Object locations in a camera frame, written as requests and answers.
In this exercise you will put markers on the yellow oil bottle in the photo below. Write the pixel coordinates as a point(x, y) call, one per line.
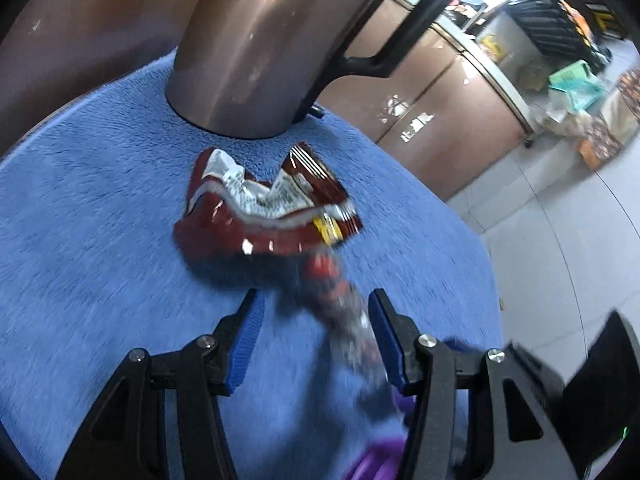
point(492, 47)

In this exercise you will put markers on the dark red snack wrapper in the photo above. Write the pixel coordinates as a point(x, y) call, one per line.
point(260, 225)

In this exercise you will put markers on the black wall rack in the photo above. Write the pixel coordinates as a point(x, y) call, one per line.
point(565, 10)

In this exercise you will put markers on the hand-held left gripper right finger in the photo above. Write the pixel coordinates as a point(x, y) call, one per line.
point(387, 340)

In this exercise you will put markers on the brown electric kettle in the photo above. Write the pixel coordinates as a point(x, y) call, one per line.
point(260, 45)

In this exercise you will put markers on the floral apron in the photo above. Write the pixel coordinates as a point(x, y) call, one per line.
point(607, 130)

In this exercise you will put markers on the red snack packet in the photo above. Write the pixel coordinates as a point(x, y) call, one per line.
point(340, 305)

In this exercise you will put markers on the blue towel mat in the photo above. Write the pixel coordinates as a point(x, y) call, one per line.
point(100, 230)

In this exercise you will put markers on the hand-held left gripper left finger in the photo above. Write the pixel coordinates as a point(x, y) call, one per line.
point(245, 350)

